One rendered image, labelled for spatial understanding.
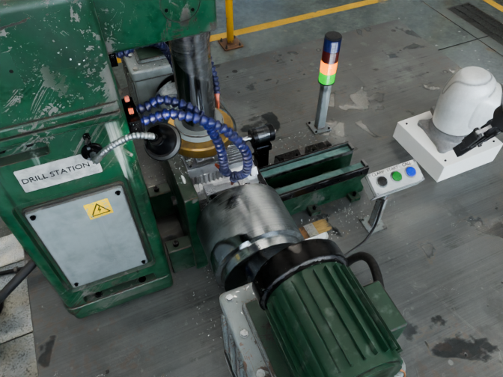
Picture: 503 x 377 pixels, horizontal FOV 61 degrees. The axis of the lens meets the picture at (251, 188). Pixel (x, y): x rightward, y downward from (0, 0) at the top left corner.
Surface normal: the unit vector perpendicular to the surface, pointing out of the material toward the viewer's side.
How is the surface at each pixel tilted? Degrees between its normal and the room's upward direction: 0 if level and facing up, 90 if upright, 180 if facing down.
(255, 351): 0
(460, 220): 0
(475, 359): 0
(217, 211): 36
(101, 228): 90
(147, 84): 90
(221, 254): 54
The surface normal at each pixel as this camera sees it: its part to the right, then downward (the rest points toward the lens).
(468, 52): 0.00, -0.65
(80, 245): 0.38, 0.70
